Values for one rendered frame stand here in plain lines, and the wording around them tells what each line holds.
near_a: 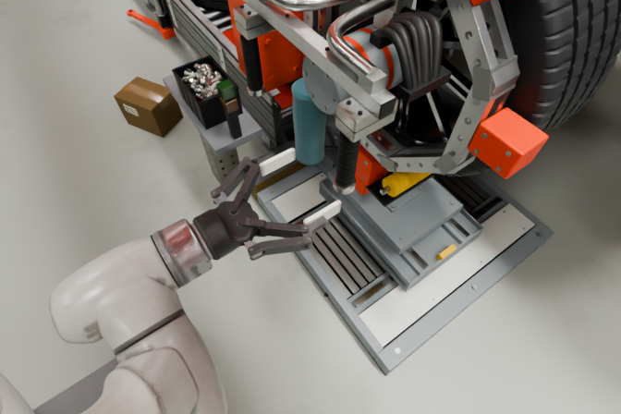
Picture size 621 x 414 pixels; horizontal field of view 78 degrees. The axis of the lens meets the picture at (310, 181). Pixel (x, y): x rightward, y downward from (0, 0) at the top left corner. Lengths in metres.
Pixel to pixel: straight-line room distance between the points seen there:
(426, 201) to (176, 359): 1.05
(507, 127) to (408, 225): 0.69
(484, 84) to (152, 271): 0.57
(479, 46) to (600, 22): 0.22
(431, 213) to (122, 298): 1.06
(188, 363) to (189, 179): 1.28
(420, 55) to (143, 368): 0.56
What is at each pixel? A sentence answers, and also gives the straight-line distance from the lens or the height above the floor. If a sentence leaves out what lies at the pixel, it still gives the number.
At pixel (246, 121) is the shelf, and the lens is 1.31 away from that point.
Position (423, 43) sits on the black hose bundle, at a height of 1.03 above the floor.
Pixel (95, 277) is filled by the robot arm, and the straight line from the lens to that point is 0.59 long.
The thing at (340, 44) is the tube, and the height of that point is 1.01.
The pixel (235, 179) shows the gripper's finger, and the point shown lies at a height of 0.84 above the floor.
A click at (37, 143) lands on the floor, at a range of 2.24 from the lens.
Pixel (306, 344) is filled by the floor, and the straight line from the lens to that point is 1.40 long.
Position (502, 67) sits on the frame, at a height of 0.98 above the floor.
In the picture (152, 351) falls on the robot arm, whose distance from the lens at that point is 0.57.
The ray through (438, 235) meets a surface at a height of 0.15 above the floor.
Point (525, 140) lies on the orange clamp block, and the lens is 0.73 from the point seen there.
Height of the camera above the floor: 1.36
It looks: 53 degrees down
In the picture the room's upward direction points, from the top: straight up
